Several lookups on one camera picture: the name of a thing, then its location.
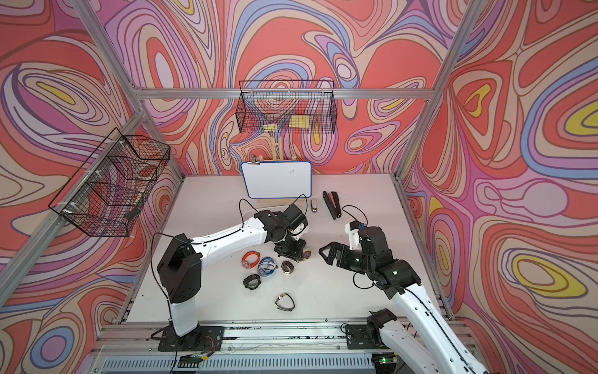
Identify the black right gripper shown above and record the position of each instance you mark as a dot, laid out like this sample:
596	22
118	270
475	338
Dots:
335	247

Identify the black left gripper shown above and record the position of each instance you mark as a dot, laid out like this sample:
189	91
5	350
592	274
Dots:
297	254

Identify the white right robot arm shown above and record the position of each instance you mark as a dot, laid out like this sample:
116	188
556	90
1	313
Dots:
439	350

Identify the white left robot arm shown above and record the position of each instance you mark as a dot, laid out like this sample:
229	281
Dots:
181	266

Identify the white plastic storage box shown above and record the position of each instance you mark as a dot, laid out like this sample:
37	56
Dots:
280	210

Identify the blue translucent watch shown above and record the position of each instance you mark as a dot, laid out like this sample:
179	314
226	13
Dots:
266	267

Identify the dark brown leather watch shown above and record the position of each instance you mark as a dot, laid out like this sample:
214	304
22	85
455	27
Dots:
287	267

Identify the red translucent watch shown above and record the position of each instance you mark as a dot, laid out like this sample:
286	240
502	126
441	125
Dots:
250	259

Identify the black digital watch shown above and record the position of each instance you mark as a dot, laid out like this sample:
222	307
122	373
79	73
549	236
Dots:
252	282

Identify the small white whiteboard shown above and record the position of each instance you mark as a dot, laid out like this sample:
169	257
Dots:
277	179

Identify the black stapler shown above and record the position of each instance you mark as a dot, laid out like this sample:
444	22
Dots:
331	200

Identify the small yellow note pad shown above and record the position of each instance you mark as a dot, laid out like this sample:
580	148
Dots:
270	128

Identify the yellow sticky notes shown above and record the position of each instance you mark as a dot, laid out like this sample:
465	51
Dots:
300	122

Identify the black wire basket back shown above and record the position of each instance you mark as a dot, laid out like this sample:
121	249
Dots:
273	101

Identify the black wire basket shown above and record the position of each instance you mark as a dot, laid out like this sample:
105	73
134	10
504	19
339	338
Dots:
106	195
273	101

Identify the black wire basket left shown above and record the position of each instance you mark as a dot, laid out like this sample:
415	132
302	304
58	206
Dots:
106	195

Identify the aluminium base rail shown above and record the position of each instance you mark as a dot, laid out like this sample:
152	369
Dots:
304	346

